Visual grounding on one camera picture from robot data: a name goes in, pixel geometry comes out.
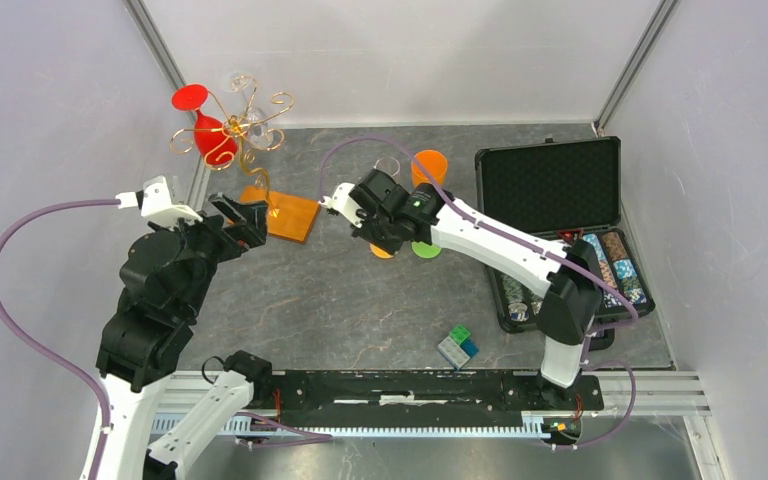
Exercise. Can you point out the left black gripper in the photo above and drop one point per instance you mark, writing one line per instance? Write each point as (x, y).
(254, 213)

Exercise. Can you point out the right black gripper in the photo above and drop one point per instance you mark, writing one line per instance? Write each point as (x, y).
(363, 232)

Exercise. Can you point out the yellow plastic wine glass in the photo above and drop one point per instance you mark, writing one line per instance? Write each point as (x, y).
(380, 253)

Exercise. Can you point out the green plastic wine glass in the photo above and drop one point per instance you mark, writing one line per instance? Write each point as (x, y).
(425, 251)

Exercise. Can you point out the red plastic wine glass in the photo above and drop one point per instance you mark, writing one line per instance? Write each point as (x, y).
(208, 135)

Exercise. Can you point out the orange plastic wine glass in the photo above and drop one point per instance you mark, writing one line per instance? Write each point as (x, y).
(427, 166)

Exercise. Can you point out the clear wine glass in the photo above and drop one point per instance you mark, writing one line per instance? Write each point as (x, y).
(255, 126)

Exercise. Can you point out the clear champagne flute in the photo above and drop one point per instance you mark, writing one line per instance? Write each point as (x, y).
(389, 165)

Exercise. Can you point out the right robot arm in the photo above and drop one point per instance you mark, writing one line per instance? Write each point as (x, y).
(565, 277)

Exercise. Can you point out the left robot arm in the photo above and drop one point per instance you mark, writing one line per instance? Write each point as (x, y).
(166, 277)

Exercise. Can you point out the toy brick block stack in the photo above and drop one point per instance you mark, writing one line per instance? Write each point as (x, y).
(458, 348)

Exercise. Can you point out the black poker chip case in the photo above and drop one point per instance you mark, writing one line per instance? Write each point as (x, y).
(544, 188)

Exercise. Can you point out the red triangular dealer button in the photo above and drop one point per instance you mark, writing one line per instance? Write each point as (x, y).
(570, 237)

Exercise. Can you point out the gold wire glass rack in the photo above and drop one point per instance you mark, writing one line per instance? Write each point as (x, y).
(290, 217)

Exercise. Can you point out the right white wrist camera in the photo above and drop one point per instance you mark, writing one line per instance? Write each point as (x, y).
(341, 203)

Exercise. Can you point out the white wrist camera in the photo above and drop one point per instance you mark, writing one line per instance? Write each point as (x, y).
(341, 203)
(158, 203)

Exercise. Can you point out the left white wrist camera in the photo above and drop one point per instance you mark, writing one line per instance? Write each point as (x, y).
(158, 203)

